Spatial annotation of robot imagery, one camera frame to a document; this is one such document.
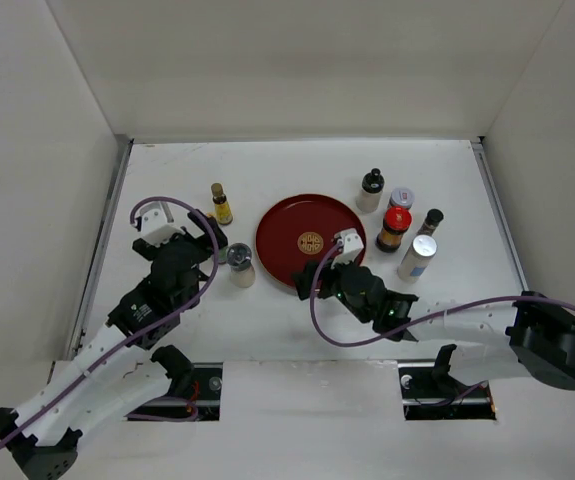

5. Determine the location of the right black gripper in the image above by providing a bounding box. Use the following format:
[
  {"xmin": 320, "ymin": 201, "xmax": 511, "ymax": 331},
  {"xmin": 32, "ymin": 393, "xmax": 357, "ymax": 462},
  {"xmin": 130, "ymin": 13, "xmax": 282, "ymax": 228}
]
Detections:
[{"xmin": 291, "ymin": 250, "xmax": 372, "ymax": 323}]

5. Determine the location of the small yellow-label brown bottle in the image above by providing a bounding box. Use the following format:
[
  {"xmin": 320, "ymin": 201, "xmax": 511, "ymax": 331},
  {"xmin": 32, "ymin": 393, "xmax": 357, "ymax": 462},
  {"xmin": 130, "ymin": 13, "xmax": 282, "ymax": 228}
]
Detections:
[{"xmin": 211, "ymin": 183, "xmax": 233, "ymax": 225}]

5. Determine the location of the red-cap dark sauce bottle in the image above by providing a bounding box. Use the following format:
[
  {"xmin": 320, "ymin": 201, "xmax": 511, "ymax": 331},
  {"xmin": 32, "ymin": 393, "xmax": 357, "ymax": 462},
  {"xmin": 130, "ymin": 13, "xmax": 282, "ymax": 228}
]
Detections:
[{"xmin": 375, "ymin": 207, "xmax": 412, "ymax": 253}]

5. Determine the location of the black-cap white bottle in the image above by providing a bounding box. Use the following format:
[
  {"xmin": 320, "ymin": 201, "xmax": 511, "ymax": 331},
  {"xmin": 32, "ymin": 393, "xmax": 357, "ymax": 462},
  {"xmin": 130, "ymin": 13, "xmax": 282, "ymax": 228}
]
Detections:
[{"xmin": 356, "ymin": 168, "xmax": 385, "ymax": 213}]

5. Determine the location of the white tall shaker bottle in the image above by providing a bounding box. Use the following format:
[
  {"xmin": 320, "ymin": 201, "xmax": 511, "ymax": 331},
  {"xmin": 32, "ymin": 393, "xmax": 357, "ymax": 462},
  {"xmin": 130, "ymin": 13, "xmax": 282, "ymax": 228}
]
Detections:
[{"xmin": 397, "ymin": 235, "xmax": 437, "ymax": 283}]

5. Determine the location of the black-cap pepper grinder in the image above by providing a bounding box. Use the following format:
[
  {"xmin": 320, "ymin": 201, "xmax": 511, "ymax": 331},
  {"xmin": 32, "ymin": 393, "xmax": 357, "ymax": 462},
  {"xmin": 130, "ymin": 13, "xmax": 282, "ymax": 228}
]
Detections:
[{"xmin": 416, "ymin": 208, "xmax": 444, "ymax": 236}]

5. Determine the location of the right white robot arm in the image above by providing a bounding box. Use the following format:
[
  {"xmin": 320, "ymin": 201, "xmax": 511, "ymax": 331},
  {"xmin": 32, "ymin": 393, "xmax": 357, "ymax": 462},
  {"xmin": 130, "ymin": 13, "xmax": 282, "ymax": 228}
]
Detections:
[{"xmin": 292, "ymin": 261, "xmax": 575, "ymax": 396}]

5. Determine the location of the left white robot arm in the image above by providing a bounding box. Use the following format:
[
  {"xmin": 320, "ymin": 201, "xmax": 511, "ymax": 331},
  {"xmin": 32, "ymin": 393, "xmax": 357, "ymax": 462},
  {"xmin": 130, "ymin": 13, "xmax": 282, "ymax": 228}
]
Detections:
[{"xmin": 0, "ymin": 202, "xmax": 228, "ymax": 479}]

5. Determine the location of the red round tray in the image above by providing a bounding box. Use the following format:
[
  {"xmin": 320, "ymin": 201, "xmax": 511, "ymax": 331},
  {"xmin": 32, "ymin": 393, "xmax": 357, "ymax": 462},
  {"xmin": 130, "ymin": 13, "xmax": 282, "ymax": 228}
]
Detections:
[{"xmin": 255, "ymin": 193, "xmax": 367, "ymax": 292}]

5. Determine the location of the silver-lid small jar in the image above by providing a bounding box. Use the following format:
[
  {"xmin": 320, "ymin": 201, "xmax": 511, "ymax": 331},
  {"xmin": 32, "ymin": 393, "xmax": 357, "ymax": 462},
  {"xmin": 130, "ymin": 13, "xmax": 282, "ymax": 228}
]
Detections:
[{"xmin": 388, "ymin": 187, "xmax": 415, "ymax": 210}]

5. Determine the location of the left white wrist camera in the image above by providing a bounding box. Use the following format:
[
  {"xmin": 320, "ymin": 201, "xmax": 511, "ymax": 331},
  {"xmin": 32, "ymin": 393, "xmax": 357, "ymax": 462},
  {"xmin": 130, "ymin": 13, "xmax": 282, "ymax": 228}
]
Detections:
[{"xmin": 139, "ymin": 207, "xmax": 180, "ymax": 247}]

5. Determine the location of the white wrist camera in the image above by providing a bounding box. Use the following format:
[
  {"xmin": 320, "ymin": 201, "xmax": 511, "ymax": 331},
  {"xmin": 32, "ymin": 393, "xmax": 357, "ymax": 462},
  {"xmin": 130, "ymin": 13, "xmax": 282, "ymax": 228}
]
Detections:
[
  {"xmin": 139, "ymin": 207, "xmax": 180, "ymax": 247},
  {"xmin": 332, "ymin": 228, "xmax": 364, "ymax": 266}
]

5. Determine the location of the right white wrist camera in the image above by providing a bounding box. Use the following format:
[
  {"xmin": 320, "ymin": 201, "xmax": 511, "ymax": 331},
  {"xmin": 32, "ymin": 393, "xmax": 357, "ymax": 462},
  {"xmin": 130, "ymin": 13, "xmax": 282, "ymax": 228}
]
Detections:
[{"xmin": 332, "ymin": 228, "xmax": 364, "ymax": 266}]

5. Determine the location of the left aluminium table rail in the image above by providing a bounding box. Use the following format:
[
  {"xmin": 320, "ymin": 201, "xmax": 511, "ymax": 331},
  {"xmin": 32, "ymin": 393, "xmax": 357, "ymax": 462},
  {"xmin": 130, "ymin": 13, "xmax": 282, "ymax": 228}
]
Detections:
[{"xmin": 62, "ymin": 134, "xmax": 134, "ymax": 360}]

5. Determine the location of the aluminium table rail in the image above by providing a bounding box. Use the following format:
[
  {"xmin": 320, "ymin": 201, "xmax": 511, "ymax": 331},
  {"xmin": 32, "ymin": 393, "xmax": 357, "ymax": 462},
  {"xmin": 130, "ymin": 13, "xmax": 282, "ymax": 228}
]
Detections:
[
  {"xmin": 471, "ymin": 136, "xmax": 530, "ymax": 291},
  {"xmin": 62, "ymin": 134, "xmax": 134, "ymax": 360}
]

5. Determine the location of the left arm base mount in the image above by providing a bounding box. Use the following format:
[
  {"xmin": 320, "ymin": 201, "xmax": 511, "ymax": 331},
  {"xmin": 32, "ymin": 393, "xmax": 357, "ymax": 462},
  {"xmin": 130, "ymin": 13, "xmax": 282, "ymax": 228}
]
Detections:
[{"xmin": 126, "ymin": 345, "xmax": 223, "ymax": 423}]

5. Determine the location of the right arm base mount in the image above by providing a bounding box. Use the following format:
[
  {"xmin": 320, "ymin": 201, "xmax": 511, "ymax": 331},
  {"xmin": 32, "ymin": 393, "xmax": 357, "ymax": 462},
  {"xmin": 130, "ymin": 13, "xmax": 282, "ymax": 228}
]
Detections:
[{"xmin": 398, "ymin": 344, "xmax": 496, "ymax": 421}]

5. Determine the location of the right aluminium table rail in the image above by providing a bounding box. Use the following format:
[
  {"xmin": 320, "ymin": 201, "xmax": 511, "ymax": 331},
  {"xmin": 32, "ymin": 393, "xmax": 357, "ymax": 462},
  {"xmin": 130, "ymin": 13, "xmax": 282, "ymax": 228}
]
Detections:
[{"xmin": 471, "ymin": 136, "xmax": 530, "ymax": 291}]

